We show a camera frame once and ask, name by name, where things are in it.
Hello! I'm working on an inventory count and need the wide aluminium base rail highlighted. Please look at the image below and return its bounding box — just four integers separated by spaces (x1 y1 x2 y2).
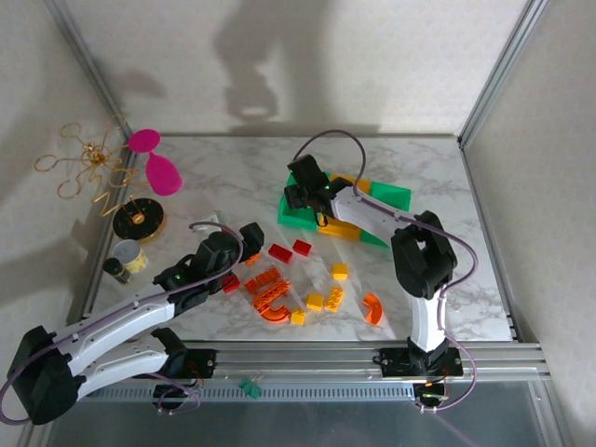
179 342 553 387

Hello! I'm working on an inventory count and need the aluminium side rail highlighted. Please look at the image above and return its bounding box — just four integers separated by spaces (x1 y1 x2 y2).
78 139 139 332
458 133 522 344

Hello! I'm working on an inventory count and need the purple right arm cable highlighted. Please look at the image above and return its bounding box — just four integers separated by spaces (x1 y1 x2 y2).
294 129 480 413

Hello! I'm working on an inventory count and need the yellow plastic bin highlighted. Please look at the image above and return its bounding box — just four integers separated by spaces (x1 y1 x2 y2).
318 173 373 241

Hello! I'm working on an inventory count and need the small black bottle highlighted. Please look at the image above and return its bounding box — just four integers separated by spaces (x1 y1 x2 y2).
102 257 133 286

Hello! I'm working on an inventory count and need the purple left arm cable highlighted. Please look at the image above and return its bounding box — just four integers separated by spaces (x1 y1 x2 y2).
0 222 246 426

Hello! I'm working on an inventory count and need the clear orange arch lego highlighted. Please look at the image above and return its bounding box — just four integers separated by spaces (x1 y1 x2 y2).
361 291 386 326
259 303 292 325

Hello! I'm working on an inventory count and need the green terminal connector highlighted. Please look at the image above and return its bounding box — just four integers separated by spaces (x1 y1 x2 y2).
237 377 262 400

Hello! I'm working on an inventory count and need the red rectangular lego brick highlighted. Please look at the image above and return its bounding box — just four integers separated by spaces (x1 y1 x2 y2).
267 242 294 264

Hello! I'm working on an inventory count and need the pink plastic goblet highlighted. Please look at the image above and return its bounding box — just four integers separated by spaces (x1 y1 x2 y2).
128 129 183 197

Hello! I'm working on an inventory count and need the gold wire jewelry stand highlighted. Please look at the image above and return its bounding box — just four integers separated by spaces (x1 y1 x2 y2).
34 114 168 245

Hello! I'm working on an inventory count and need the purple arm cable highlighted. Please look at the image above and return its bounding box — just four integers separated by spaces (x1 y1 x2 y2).
0 222 246 426
294 129 480 413

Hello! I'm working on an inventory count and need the grey slotted cable duct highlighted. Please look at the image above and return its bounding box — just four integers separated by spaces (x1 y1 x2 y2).
86 382 418 402

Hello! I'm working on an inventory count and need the aluminium frame post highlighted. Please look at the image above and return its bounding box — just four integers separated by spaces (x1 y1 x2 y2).
457 0 551 149
44 0 137 150

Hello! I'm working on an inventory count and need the orange perforated lego beam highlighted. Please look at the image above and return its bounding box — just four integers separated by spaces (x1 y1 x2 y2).
251 278 292 313

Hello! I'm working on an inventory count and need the orange rectangular lego brick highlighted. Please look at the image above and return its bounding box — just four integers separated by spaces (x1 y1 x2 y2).
254 267 282 288

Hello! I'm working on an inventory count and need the yellow brick pair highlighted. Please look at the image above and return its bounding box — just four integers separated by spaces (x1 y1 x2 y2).
324 287 345 313

